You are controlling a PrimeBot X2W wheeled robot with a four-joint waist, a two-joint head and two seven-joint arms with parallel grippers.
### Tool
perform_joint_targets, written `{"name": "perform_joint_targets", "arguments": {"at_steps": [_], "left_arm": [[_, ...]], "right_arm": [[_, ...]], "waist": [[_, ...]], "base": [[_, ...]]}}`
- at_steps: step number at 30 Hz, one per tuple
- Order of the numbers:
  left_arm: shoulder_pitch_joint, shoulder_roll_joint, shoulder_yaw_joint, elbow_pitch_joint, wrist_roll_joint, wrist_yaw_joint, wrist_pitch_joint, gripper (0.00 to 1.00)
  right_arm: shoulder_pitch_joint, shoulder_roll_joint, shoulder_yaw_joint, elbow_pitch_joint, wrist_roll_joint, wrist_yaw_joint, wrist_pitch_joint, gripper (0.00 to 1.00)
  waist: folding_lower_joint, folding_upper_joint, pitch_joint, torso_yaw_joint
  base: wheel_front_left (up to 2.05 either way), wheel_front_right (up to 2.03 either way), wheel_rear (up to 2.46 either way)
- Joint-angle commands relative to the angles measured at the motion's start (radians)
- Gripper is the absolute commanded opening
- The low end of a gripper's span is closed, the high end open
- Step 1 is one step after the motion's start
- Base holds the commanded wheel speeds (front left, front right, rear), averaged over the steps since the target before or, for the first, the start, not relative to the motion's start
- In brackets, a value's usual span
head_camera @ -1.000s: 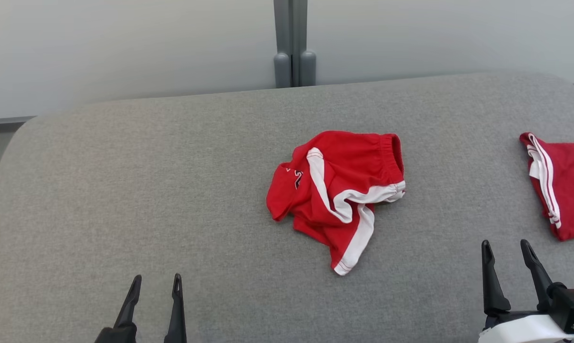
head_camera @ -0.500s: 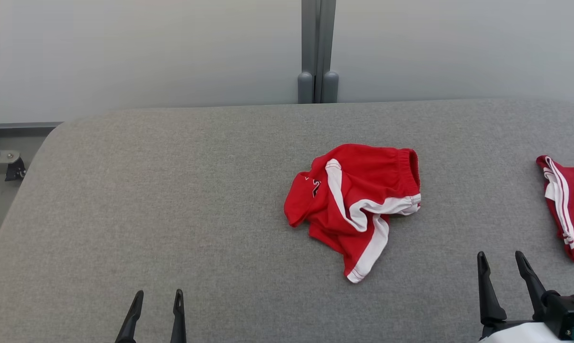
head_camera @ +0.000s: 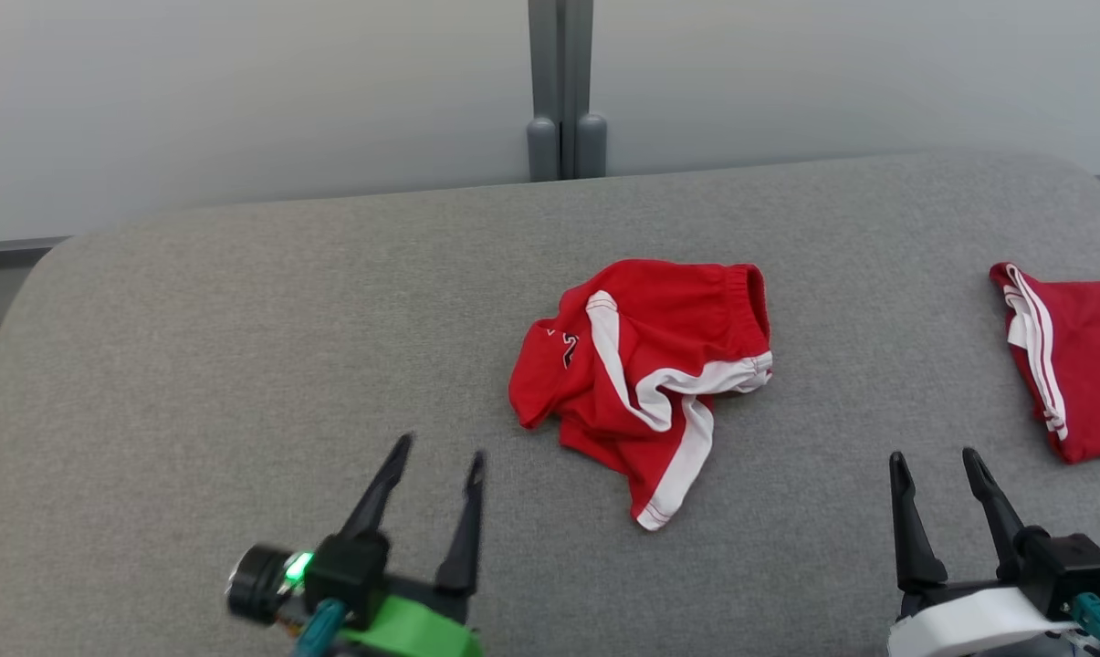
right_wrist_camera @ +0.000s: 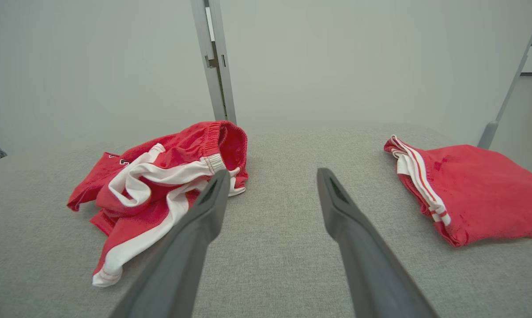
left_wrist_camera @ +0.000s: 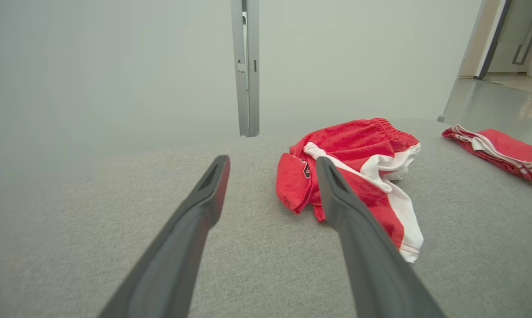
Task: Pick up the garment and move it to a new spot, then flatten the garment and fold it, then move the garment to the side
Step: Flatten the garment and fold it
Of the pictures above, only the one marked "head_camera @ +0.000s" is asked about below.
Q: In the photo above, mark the red shorts with white stripe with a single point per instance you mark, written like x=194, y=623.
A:
x=668, y=310

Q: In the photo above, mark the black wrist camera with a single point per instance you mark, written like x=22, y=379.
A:
x=349, y=575
x=1074, y=570

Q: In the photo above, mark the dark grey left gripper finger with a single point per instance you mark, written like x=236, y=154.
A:
x=381, y=497
x=466, y=547

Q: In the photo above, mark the teal left camera connector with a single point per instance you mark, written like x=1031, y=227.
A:
x=317, y=630

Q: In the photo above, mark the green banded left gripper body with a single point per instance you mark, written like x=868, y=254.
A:
x=413, y=634

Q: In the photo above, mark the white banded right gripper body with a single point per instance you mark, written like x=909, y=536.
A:
x=969, y=625

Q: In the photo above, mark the grey partition post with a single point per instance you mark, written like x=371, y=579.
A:
x=559, y=73

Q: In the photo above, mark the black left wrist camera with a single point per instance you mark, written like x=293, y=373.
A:
x=349, y=575

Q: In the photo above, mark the red basketball jersey number 23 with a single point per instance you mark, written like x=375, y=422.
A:
x=1093, y=365

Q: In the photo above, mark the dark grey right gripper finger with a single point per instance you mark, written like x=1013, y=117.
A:
x=915, y=557
x=1001, y=529

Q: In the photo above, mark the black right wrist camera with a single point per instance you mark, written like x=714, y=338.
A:
x=1074, y=570

